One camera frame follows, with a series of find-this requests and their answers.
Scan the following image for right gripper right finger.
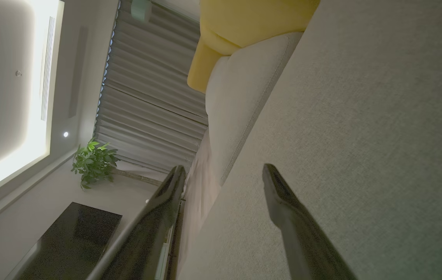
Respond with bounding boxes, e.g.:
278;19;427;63
262;164;358;280

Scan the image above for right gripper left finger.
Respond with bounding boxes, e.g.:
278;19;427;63
88;166;186;280

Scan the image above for black flat television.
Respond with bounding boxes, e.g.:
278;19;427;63
18;202;123;280

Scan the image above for tall plant in white pot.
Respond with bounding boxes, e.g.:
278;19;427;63
71;139;167;192

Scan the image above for grey pleated curtain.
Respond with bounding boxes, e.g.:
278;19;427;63
93;0;209;174

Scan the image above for medium grey sofa seat cushion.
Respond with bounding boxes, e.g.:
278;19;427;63
205;32;304;186

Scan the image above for long white ceiling vent grille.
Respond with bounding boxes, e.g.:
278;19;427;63
40;16;56;121

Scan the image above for yellow sofa backrest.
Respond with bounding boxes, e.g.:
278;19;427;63
187;0;321;93

